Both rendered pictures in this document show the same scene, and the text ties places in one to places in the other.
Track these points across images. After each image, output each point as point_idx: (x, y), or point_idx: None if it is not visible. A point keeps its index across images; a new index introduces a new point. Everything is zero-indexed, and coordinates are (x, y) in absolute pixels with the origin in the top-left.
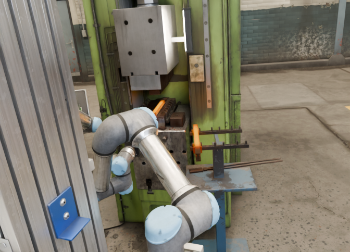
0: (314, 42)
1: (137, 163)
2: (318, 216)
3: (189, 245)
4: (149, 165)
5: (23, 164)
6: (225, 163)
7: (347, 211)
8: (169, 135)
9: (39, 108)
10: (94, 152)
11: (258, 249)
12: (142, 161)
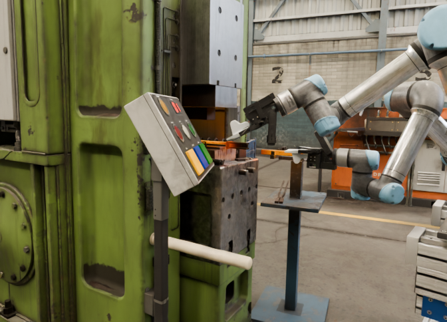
0: None
1: (224, 219)
2: (259, 249)
3: (439, 201)
4: (233, 218)
5: None
6: (274, 192)
7: (261, 238)
8: (249, 165)
9: None
10: (438, 115)
11: (283, 286)
12: (228, 213)
